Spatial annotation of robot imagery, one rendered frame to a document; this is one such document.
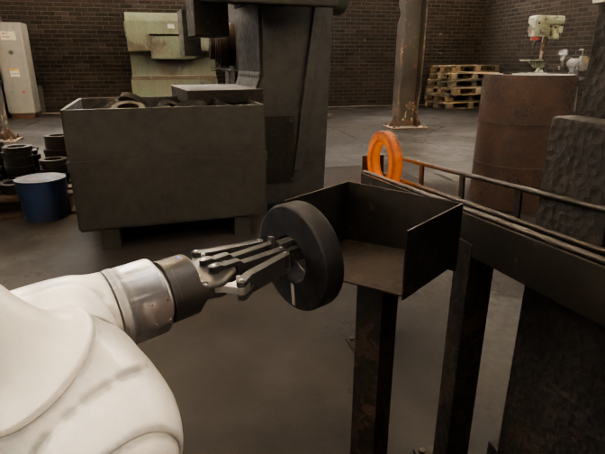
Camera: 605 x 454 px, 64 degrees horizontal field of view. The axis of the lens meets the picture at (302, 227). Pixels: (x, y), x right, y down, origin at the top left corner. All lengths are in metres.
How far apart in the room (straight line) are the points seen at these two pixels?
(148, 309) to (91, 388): 0.19
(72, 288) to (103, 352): 0.16
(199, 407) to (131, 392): 1.19
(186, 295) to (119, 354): 0.19
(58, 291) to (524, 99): 3.12
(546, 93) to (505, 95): 0.23
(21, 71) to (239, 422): 8.79
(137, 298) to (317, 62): 2.89
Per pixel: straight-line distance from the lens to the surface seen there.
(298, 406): 1.53
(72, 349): 0.37
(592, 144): 0.95
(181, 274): 0.56
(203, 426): 1.49
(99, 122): 2.65
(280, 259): 0.61
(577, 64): 9.34
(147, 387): 0.38
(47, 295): 0.52
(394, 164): 1.44
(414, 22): 7.56
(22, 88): 9.82
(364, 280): 0.86
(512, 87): 3.40
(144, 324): 0.55
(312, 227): 0.62
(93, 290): 0.53
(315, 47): 3.29
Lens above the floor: 0.97
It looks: 19 degrees down
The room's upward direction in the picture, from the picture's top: straight up
